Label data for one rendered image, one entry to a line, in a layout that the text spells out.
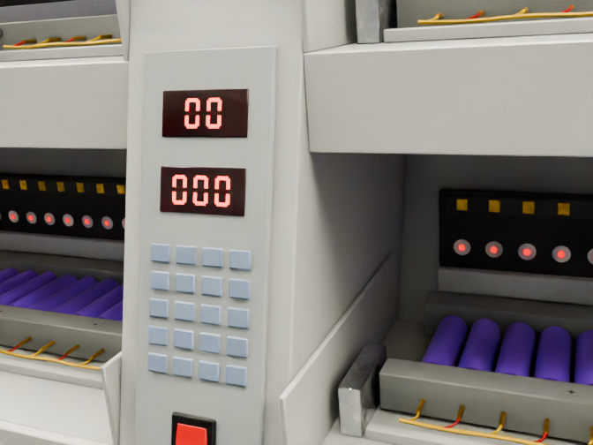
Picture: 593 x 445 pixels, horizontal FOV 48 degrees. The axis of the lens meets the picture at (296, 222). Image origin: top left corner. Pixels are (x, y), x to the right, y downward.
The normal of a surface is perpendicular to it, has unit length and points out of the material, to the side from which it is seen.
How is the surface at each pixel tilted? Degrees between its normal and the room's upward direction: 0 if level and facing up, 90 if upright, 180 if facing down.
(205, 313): 90
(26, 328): 105
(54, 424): 15
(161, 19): 90
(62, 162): 90
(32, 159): 90
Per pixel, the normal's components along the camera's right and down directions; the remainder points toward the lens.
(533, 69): -0.39, 0.29
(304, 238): 0.92, 0.06
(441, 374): -0.07, -0.95
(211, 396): -0.39, 0.04
